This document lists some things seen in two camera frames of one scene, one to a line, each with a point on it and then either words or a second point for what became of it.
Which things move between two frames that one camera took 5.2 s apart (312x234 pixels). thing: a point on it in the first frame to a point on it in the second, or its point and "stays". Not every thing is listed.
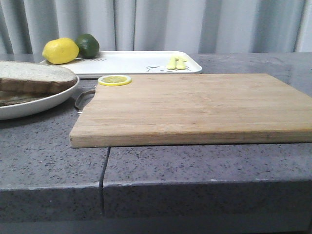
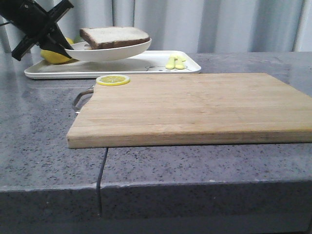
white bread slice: [16, 76] to [98, 37]
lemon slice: [114, 80] stays
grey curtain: [27, 26] stays
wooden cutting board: [182, 109] stays
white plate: [16, 111] to [81, 51]
